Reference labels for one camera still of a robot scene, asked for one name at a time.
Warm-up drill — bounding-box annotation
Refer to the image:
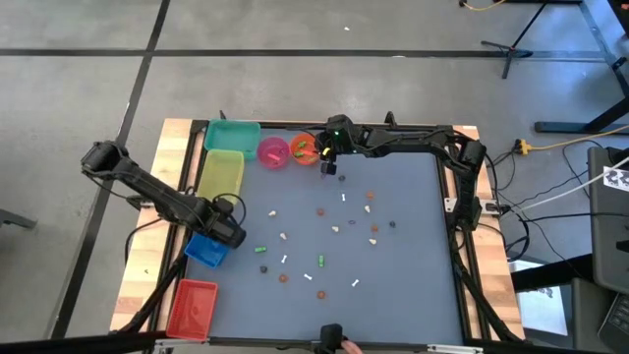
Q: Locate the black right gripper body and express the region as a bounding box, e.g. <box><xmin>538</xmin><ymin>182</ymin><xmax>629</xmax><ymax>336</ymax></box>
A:
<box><xmin>321</xmin><ymin>114</ymin><xmax>369</xmax><ymax>155</ymax></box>

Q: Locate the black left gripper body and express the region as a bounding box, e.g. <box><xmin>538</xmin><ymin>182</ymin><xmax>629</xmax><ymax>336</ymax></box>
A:
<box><xmin>200</xmin><ymin>196</ymin><xmax>248</xmax><ymax>251</ymax></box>

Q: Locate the blue plastic basket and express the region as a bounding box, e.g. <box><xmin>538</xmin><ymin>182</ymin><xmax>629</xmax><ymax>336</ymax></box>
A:
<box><xmin>184</xmin><ymin>232</ymin><xmax>231</xmax><ymax>269</ymax></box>

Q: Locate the orange plastic bowl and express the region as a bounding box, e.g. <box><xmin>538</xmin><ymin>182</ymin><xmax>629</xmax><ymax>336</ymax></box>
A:
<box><xmin>289</xmin><ymin>132</ymin><xmax>321</xmax><ymax>166</ymax></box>

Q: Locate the yellow plastic bin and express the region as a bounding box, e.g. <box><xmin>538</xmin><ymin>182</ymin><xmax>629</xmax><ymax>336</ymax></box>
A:
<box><xmin>196</xmin><ymin>148</ymin><xmax>246</xmax><ymax>206</ymax></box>

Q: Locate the pink plastic bowl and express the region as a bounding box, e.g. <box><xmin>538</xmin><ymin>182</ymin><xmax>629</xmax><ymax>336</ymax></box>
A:
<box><xmin>257</xmin><ymin>136</ymin><xmax>291</xmax><ymax>171</ymax></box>

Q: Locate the teal plastic bin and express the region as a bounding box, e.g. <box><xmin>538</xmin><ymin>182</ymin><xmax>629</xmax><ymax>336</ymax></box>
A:
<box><xmin>203</xmin><ymin>119</ymin><xmax>262</xmax><ymax>161</ymax></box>

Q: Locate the red plastic basket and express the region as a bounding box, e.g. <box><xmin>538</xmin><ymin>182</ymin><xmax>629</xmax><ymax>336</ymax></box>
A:
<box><xmin>165</xmin><ymin>278</ymin><xmax>219</xmax><ymax>342</ymax></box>

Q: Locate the wooden table side board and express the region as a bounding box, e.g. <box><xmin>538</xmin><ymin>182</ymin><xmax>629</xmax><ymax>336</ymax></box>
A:
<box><xmin>451</xmin><ymin>125</ymin><xmax>526</xmax><ymax>341</ymax></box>
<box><xmin>110</xmin><ymin>117</ymin><xmax>196</xmax><ymax>333</ymax></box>

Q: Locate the black tripod stand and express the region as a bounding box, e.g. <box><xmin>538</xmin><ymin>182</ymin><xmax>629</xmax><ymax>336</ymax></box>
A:
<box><xmin>480</xmin><ymin>0</ymin><xmax>550</xmax><ymax>80</ymax></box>

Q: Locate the black floor bar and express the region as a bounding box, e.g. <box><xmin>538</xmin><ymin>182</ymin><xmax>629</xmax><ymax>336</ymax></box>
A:
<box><xmin>0</xmin><ymin>331</ymin><xmax>168</xmax><ymax>354</ymax></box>

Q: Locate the gray chair leg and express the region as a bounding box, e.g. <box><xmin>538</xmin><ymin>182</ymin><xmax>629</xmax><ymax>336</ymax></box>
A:
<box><xmin>0</xmin><ymin>208</ymin><xmax>38</xmax><ymax>231</ymax></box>

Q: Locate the black floor beam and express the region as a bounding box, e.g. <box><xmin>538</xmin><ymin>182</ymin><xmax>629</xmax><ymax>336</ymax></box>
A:
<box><xmin>509</xmin><ymin>253</ymin><xmax>596</xmax><ymax>292</ymax></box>

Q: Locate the white floor paper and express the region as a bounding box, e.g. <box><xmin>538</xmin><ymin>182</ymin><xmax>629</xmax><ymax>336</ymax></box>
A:
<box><xmin>510</xmin><ymin>260</ymin><xmax>570</xmax><ymax>336</ymax></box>

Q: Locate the white marker paper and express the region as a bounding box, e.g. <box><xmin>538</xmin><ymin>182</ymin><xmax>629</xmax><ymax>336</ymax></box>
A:
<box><xmin>602</xmin><ymin>165</ymin><xmax>629</xmax><ymax>193</ymax></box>

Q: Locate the dark gray desk top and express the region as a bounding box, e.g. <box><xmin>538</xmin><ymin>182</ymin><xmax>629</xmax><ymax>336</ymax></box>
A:
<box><xmin>587</xmin><ymin>146</ymin><xmax>629</xmax><ymax>296</ymax></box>

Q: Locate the gray floor box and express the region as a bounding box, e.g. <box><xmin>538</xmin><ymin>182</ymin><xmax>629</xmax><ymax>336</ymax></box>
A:
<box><xmin>569</xmin><ymin>277</ymin><xmax>615</xmax><ymax>354</ymax></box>

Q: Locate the black keyboard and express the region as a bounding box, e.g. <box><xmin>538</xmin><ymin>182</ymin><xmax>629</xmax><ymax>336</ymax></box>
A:
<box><xmin>597</xmin><ymin>293</ymin><xmax>629</xmax><ymax>354</ymax></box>

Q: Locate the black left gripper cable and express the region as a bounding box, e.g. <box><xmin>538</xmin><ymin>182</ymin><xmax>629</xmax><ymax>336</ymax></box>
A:
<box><xmin>210</xmin><ymin>192</ymin><xmax>248</xmax><ymax>225</ymax></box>

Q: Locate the yellow extension cord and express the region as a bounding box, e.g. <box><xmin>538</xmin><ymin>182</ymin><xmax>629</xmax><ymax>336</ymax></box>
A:
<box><xmin>513</xmin><ymin>125</ymin><xmax>629</xmax><ymax>154</ymax></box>

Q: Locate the thin yellow floor cable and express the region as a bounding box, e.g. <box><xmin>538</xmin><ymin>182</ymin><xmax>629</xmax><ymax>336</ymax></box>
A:
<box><xmin>459</xmin><ymin>0</ymin><xmax>507</xmax><ymax>12</ymax></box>

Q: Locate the silver metal bracket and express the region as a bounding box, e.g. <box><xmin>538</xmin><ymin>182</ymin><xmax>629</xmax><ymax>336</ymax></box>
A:
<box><xmin>426</xmin><ymin>343</ymin><xmax>484</xmax><ymax>354</ymax></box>

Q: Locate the white cable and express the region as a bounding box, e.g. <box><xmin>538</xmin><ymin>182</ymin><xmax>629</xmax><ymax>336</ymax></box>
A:
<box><xmin>510</xmin><ymin>155</ymin><xmax>629</xmax><ymax>213</ymax></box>

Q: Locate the black desk frame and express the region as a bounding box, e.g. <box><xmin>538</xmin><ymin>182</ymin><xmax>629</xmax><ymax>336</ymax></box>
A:
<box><xmin>534</xmin><ymin>0</ymin><xmax>629</xmax><ymax>135</ymax></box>

